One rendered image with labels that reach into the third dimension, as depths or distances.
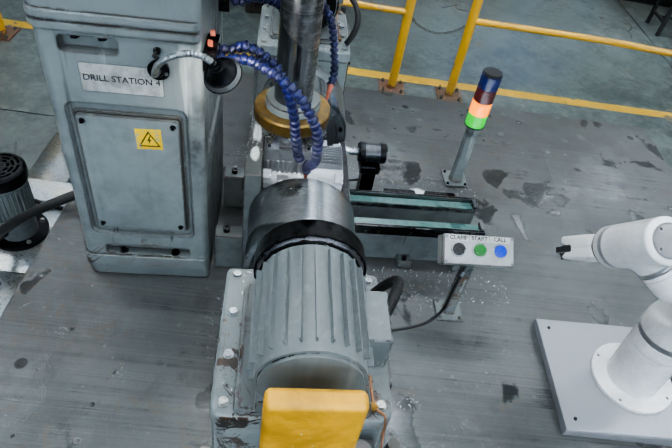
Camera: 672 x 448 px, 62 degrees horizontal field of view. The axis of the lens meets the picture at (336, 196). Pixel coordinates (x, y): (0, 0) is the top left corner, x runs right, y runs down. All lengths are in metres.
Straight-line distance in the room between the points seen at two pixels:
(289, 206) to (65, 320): 0.62
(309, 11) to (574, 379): 1.06
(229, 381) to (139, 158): 0.54
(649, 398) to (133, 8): 1.40
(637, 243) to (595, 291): 0.74
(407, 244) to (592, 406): 0.59
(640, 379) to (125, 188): 1.24
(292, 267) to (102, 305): 0.76
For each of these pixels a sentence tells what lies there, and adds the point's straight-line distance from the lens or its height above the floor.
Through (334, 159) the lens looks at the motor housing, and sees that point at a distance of 1.42.
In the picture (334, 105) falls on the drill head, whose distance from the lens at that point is 1.56.
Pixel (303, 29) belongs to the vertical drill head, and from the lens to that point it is 1.20.
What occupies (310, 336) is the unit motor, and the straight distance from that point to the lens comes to 0.76.
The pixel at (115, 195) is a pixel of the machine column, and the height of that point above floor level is 1.09.
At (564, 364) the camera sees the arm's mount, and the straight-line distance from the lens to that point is 1.56.
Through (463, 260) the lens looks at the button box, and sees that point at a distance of 1.34.
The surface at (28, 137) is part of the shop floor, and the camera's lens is 3.41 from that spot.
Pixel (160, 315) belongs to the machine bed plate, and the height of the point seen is 0.80.
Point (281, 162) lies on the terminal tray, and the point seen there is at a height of 1.11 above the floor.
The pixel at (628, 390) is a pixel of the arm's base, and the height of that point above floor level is 0.86.
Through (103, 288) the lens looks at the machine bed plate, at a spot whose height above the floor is 0.80.
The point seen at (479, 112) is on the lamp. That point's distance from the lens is 1.76.
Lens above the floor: 1.99
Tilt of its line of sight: 42 degrees down
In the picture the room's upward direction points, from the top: 10 degrees clockwise
